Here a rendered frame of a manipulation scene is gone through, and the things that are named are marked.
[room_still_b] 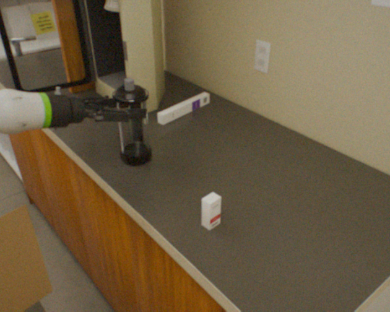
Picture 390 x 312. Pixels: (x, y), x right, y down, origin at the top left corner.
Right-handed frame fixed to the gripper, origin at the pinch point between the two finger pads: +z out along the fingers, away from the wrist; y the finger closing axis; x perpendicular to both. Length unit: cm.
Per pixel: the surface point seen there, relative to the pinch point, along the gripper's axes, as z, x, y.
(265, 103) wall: 60, -2, -5
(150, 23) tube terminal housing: 20.9, -22.3, 25.6
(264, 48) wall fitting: 54, -22, -1
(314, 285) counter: 7, 17, -69
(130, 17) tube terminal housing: 12.4, -23.3, 25.7
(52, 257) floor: 13, 113, 71
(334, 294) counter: 9, 16, -73
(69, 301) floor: 8, 115, 38
